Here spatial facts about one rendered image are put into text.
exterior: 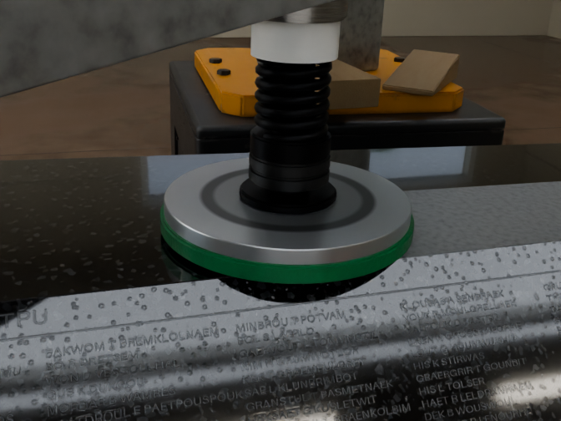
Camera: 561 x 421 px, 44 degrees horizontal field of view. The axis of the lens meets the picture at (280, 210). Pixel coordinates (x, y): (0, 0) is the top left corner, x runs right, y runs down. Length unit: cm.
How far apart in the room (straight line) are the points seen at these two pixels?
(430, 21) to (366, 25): 610
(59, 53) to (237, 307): 24
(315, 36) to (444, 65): 94
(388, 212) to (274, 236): 11
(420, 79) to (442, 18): 627
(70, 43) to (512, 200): 49
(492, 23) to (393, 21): 115
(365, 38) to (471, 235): 91
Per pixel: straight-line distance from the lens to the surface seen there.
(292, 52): 53
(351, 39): 146
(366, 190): 62
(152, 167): 76
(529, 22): 822
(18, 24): 37
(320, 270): 51
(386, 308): 56
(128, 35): 40
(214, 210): 56
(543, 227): 68
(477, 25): 787
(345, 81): 118
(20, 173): 76
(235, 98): 127
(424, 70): 143
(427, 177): 77
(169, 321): 52
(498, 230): 66
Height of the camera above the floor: 108
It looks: 23 degrees down
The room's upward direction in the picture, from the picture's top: 2 degrees clockwise
